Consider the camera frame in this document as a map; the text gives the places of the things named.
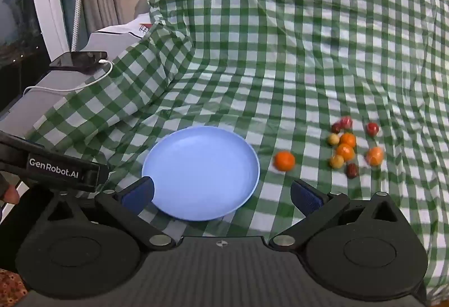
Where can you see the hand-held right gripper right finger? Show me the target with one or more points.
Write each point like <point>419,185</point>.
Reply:
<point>305,195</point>

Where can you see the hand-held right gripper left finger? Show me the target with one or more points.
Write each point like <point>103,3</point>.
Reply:
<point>138,193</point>

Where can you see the small yellow round fruit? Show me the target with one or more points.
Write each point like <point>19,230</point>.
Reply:
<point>333,139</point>
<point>336,161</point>

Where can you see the dark red jujube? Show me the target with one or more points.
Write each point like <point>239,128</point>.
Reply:
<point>352,170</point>

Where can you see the light blue plate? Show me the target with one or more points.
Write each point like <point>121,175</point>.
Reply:
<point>203,170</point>

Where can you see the plastic-wrapped mandarin orange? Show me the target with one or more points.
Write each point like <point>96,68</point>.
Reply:
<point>374,156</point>

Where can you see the person's left hand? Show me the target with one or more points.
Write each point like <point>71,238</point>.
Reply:
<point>9,194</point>

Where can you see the small dark red fruit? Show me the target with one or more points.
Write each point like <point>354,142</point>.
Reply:
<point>336,128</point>

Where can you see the small red speckled fruit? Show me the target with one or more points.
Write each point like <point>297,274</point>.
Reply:
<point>346,122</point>

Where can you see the grey padded furniture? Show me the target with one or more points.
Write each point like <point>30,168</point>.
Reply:
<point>52,80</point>

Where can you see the small red round fruit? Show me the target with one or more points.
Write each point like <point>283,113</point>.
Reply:
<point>372,128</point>

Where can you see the black smartphone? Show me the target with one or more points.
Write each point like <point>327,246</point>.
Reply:
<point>79,59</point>

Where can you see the orange patterned cloth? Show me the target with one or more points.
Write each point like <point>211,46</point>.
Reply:
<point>10,287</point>

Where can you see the green checkered tablecloth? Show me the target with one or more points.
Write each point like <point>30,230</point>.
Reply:
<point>280,47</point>

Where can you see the white printed cloth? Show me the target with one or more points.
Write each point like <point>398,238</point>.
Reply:
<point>135,24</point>

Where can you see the white window frame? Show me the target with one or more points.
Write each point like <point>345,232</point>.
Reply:
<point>45,5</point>

